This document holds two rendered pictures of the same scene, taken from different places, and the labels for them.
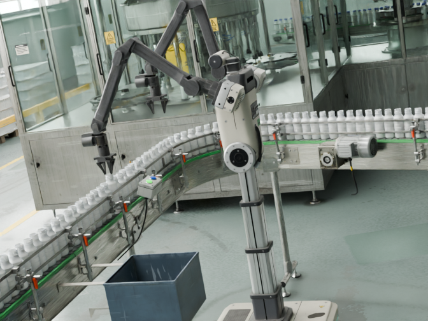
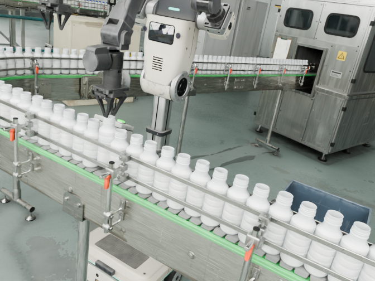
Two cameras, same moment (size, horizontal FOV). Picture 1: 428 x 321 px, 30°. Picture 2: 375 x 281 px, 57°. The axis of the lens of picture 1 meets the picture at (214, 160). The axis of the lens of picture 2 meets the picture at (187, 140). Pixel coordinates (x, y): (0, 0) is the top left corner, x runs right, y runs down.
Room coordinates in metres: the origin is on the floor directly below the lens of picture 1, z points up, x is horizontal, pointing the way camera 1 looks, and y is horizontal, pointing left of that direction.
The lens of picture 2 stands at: (3.47, 1.52, 1.56)
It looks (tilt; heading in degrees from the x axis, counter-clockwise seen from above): 21 degrees down; 280
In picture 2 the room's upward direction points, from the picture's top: 9 degrees clockwise
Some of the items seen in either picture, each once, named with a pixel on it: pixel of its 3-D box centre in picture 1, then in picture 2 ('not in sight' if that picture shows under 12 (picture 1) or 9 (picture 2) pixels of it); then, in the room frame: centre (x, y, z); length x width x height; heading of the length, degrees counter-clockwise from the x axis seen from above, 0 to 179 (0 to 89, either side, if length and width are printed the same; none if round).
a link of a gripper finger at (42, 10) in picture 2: (154, 105); (51, 17); (4.29, 0.27, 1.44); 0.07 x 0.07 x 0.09; 72
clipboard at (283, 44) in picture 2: not in sight; (281, 49); (3.25, -3.36, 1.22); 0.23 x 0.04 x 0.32; 143
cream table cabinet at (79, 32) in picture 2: not in sight; (96, 60); (5.87, -3.36, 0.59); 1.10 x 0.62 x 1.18; 53
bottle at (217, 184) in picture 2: (75, 223); (215, 196); (3.51, 0.67, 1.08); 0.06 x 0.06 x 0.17
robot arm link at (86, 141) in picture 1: (92, 134); (105, 49); (3.91, 0.57, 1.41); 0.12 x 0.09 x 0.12; 72
